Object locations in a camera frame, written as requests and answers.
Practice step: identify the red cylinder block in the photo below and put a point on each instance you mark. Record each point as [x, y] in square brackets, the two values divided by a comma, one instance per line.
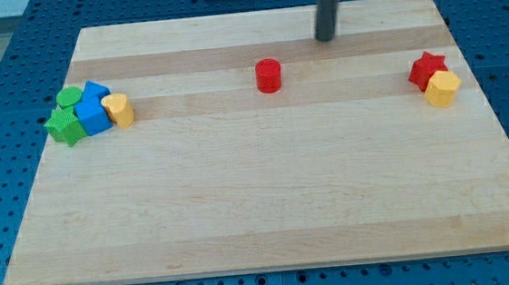
[268, 75]

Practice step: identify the red star block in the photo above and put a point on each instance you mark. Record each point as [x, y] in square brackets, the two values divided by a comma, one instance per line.
[423, 69]

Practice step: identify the green star block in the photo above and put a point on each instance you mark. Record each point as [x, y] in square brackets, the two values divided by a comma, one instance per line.
[65, 127]

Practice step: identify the wooden board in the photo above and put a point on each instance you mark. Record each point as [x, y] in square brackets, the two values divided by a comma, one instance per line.
[346, 164]

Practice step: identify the yellow heart block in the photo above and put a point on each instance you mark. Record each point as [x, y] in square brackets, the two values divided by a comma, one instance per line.
[119, 109]

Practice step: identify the blue cube block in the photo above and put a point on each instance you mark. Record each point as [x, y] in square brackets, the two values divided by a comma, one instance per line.
[92, 117]

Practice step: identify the blue triangle block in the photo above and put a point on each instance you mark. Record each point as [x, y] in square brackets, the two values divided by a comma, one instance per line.
[94, 90]

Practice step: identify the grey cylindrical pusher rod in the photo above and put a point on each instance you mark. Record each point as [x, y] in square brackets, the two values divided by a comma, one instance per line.
[326, 20]

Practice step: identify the green cylinder block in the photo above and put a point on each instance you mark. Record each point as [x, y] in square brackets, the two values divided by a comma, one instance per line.
[69, 96]

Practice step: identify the yellow hexagon block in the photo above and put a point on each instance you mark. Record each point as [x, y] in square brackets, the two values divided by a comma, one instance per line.
[442, 88]

